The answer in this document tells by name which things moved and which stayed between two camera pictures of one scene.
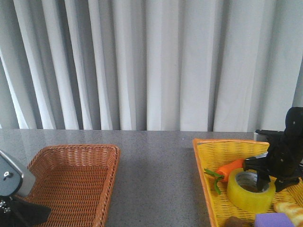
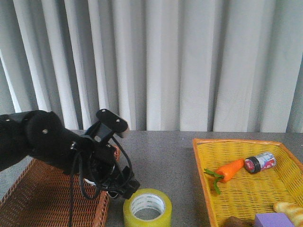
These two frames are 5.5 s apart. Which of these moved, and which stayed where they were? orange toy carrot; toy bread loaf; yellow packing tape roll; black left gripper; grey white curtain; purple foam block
Moved: yellow packing tape roll; black left gripper
Stayed: orange toy carrot; grey white curtain; toy bread loaf; purple foam block
